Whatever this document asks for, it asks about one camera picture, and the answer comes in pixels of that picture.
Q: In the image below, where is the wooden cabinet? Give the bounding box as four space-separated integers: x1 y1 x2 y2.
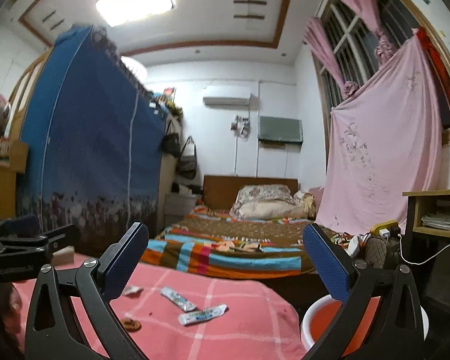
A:
0 139 30 220

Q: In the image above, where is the pink hanging sheet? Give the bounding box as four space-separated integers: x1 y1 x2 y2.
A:
315 37 444 233

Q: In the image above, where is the stack of papers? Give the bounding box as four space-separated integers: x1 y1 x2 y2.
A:
422 212 450 230

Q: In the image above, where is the blue fabric wardrobe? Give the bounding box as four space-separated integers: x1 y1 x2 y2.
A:
15 24 166 256

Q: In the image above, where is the yellow power strip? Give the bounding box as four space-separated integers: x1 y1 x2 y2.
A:
371 220 401 239

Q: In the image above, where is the television with grey-green cover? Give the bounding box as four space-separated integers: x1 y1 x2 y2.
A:
258 116 304 144

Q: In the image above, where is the pink tied curtain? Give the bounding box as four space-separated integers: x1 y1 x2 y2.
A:
304 17 361 101
323 0 399 60

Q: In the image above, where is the wooden bed headboard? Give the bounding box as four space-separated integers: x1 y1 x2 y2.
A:
202 175 299 210

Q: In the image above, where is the wooden desk with shelf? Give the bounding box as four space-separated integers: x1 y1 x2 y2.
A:
402 187 450 241

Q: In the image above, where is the black hanging handbag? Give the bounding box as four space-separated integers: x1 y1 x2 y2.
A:
162 120 182 158

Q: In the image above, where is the ceiling light panel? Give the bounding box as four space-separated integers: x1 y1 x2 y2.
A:
95 0 177 28

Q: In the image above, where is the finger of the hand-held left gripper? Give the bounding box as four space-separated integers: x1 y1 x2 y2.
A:
0 224 81 269
0 215 42 246

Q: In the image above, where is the window with white frame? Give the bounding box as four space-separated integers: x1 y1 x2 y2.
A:
313 0 450 130

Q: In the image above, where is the brown patterned bag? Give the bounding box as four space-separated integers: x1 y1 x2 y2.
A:
364 235 403 269

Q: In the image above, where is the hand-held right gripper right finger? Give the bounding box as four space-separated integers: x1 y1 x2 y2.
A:
303 224 426 360

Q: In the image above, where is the beige tissue box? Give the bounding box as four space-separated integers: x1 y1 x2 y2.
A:
53 247 76 266

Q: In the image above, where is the white cable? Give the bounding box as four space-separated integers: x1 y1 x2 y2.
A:
397 217 450 265

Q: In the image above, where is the long silver printed wrapper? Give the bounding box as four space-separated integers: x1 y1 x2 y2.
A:
160 287 197 312

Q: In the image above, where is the cream pillow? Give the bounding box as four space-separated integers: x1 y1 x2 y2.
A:
229 200 309 220

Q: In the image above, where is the colourful striped blanket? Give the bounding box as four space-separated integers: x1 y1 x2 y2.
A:
139 206 357 275

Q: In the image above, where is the red cloth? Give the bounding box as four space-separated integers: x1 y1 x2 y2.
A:
415 28 450 96

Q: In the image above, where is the pink checkered blanket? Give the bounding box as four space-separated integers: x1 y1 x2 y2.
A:
11 253 308 360

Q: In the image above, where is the white air conditioner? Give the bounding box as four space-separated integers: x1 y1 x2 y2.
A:
202 85 251 106

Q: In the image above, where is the yellow folded cloth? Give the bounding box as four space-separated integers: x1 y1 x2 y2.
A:
294 190 317 216

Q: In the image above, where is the white bin with orange inside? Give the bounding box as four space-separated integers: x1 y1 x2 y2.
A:
300 294 430 357

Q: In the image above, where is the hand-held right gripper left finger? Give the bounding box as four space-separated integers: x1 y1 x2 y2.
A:
24 222 149 360

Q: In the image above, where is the grey hanging handbag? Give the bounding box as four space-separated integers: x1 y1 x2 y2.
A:
177 136 197 180

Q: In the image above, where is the floral pillow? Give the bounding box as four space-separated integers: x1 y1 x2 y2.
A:
235 184 297 208

